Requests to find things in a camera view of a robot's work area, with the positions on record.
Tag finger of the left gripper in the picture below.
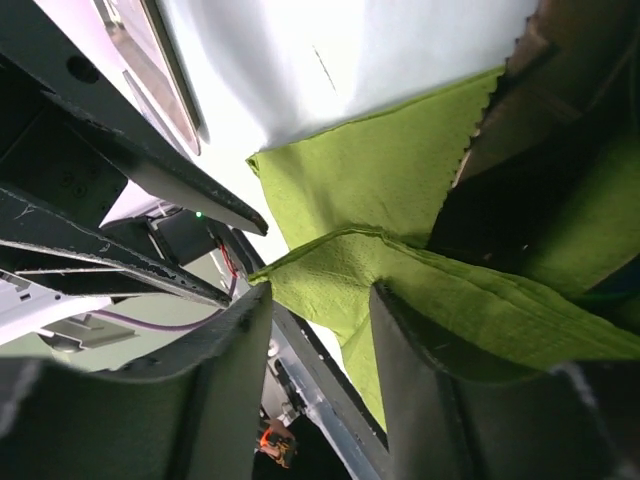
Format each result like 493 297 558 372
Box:
1 187 231 306
1 1 268 235

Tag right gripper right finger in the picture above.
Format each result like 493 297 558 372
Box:
369 282 639 479

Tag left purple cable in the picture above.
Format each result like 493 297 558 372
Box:
94 274 241 334

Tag metal tray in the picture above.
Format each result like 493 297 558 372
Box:
94 1 201 157

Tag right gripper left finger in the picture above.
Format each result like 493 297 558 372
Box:
1 284 272 479

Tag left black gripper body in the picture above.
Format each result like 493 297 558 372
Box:
1 57 127 225

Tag green paper napkin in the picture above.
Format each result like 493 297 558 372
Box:
249 69 639 422

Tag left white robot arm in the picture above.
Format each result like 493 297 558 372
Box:
1 1 267 342

